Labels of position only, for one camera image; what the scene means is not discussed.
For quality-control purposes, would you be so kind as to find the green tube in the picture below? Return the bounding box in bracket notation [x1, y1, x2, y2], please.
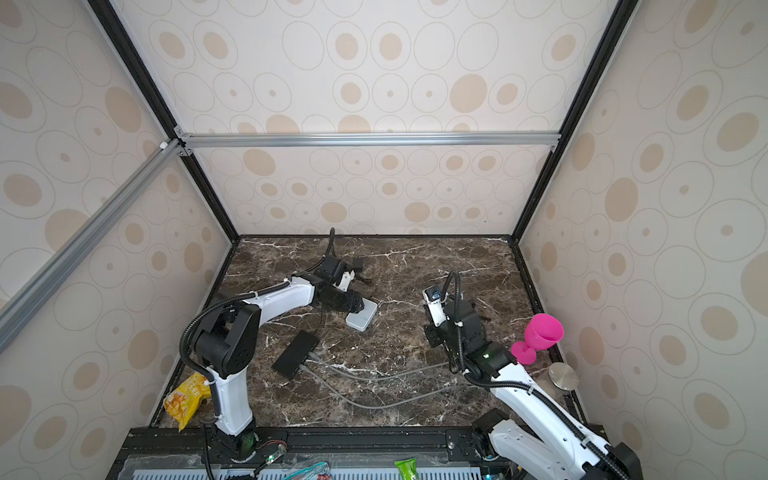
[394, 458, 420, 480]

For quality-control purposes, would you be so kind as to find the horizontal aluminium rail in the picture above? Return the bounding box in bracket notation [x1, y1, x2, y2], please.
[181, 131, 560, 148]

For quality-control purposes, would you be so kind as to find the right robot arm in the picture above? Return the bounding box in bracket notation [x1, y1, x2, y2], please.
[422, 271, 643, 479]

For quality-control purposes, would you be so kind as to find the grey ethernet cable lower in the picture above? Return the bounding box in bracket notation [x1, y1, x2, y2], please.
[298, 362, 463, 412]

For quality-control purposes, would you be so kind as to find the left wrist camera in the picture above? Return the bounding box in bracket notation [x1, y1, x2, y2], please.
[335, 270, 355, 292]

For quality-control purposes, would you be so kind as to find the teal patterned item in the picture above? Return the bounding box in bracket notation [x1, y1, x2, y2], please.
[284, 462, 330, 480]

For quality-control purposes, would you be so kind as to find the pink plastic goblet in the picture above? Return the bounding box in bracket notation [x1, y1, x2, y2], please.
[510, 313, 564, 365]

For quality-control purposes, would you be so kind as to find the grey ethernet cable upper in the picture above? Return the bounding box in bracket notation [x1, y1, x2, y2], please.
[305, 353, 451, 383]

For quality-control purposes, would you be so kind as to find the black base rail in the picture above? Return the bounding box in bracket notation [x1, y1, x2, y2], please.
[117, 426, 488, 463]

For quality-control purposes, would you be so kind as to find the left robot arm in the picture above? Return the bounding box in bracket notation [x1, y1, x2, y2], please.
[179, 229, 377, 458]

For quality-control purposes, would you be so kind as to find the black network switch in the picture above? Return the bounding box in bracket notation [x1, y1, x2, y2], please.
[271, 330, 320, 380]

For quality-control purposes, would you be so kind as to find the diagonal aluminium rail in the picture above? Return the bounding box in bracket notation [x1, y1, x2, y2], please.
[1, 139, 182, 350]

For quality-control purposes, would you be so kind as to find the glass jar metal lid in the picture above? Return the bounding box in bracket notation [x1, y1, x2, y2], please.
[548, 362, 579, 392]

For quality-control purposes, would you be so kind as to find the grey ethernet cable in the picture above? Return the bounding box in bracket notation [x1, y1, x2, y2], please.
[305, 353, 451, 383]
[298, 362, 463, 412]

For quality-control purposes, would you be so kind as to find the white router box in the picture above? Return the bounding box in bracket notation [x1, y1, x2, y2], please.
[346, 298, 378, 332]

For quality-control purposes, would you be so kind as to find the black power adapter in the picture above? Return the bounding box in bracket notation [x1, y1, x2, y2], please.
[352, 258, 374, 286]

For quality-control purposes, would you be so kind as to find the yellow snack bag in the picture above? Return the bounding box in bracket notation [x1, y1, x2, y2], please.
[163, 372, 212, 431]

